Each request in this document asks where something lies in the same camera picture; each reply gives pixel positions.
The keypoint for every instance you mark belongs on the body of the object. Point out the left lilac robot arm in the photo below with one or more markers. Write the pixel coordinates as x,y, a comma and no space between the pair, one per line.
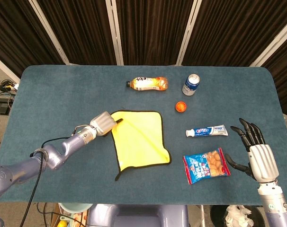
63,151

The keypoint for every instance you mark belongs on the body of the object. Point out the light blue bowl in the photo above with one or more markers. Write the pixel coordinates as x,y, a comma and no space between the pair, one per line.
74,206

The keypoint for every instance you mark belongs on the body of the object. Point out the black equipment box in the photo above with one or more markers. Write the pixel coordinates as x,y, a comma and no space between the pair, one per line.
1,107

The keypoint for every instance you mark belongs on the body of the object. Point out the orange drink plastic bottle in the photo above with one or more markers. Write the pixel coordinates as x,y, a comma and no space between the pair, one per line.
148,84

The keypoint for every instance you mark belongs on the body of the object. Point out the white blue toothpaste tube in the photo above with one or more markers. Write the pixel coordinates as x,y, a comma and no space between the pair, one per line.
205,131

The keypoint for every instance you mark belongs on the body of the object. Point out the dark brown pleated curtain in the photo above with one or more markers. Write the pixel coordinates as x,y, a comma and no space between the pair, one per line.
153,28

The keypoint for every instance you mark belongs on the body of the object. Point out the lilac robot torso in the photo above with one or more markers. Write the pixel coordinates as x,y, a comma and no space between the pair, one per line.
134,215

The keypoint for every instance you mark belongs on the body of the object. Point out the blue red snack bag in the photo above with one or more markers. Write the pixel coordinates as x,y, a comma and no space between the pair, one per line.
198,168

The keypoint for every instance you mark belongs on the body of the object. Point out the yellow fruit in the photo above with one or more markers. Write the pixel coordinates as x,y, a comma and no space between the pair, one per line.
63,224

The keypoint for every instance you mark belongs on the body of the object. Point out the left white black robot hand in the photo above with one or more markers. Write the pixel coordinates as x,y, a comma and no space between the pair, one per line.
102,124

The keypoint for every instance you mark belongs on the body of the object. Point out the yellow microfiber cloth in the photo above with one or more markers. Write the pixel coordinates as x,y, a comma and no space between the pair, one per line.
138,142

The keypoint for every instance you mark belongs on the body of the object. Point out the blue white drink can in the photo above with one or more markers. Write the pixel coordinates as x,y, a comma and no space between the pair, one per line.
191,86

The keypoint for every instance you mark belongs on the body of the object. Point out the black trash bin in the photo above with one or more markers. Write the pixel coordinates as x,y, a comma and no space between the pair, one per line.
217,215

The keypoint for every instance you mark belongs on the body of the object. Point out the brown cardboard box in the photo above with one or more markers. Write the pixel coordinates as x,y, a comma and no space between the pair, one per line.
55,216

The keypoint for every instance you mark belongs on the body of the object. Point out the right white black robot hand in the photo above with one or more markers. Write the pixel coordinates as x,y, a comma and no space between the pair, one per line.
263,163

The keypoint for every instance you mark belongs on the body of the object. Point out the white crumpled paper waste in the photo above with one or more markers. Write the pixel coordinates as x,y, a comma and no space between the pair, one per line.
235,215

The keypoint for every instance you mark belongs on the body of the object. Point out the white partition frame post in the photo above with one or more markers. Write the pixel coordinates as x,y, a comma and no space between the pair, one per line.
115,30
273,42
3,66
48,30
188,30

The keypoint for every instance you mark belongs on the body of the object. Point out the white table leg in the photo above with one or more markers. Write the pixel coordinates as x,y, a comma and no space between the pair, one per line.
202,216

